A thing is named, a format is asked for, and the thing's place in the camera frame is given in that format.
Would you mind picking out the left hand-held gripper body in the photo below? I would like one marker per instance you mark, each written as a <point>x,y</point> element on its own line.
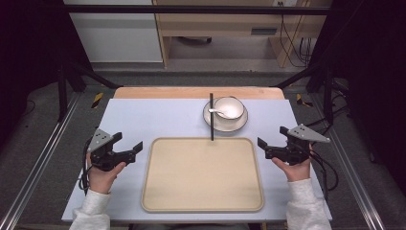
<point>101,153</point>

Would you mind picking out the white bowl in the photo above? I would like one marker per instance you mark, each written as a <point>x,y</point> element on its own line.
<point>231,107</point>

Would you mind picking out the person's left hand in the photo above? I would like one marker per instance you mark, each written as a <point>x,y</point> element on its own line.
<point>102,180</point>

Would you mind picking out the white spoon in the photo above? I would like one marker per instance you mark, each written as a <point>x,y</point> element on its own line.
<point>218,111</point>

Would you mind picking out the white saucer with dark rim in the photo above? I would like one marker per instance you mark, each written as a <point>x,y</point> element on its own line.
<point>228,125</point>

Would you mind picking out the dark curtain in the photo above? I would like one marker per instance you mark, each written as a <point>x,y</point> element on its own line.
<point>28,48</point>
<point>373,64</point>

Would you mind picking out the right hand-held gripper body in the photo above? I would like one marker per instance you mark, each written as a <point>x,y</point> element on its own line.
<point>295,151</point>

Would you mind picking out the light blue table mat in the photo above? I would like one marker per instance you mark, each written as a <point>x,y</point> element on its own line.
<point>159,121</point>

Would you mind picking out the beige rectangular tray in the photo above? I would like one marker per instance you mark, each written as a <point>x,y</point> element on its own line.
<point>202,179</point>

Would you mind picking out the white cabinet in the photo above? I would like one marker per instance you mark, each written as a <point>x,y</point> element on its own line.
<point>118,38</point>

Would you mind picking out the black chopstick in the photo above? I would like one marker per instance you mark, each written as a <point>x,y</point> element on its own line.
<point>211,124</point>

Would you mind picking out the light wooden desk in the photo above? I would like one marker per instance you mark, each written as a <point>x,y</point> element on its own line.
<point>223,24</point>

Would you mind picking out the yellow black floor tape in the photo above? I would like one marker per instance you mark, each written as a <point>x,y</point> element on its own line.
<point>301,100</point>
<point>97,100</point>

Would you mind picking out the wooden table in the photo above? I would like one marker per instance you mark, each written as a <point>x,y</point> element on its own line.
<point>178,92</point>

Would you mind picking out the black horizontal frame bar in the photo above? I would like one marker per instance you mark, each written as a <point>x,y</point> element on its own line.
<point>191,9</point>

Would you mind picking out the dark object under desk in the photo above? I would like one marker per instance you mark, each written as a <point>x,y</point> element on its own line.
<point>194,40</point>

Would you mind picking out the white wall socket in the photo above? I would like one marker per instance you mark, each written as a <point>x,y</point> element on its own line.
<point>284,2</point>

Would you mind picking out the person's right hand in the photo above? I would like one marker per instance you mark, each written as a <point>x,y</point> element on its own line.
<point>298,172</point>

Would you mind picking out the grey desk label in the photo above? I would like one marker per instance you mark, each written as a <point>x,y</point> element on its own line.
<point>264,31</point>

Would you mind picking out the aluminium frame rail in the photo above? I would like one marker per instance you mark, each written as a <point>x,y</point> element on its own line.
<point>38,166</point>
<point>351,166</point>

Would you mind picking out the black metal stand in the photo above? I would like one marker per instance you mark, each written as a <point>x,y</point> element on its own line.
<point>62,92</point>
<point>328,92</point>

